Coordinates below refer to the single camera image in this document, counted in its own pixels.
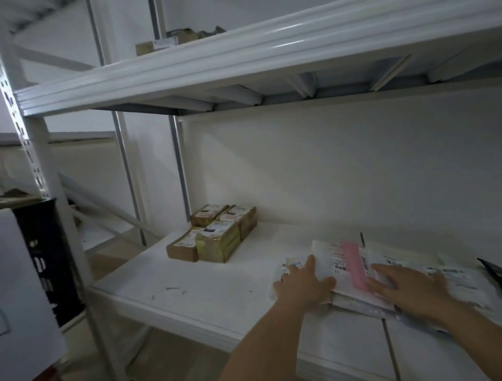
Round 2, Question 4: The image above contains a person's left hand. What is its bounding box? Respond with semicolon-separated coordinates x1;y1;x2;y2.
273;254;337;309

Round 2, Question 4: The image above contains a person's right hand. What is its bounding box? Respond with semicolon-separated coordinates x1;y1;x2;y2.
364;263;458;321

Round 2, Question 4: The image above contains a pile of plastic mailer bags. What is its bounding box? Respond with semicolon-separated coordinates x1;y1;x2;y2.
280;231;498;337

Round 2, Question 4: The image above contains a black mailer bag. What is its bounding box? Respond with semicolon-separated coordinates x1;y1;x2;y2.
476;257;502;289

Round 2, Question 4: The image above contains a small green-taped box white label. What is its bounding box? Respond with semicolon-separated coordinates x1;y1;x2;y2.
195;219;242;264

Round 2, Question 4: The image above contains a small box handwritten white label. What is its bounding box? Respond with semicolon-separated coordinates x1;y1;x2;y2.
166;227;206;263

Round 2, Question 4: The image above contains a black plastic basket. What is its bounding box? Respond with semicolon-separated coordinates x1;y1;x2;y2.
10;197;86;329

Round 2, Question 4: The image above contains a person's right forearm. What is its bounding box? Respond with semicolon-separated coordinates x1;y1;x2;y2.
433;298;502;362

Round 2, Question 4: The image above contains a person's left forearm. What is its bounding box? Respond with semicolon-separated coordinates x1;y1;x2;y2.
219;300;326;381

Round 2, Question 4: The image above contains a white handwritten paper sign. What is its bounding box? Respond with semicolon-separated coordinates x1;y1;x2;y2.
0;208;66;381

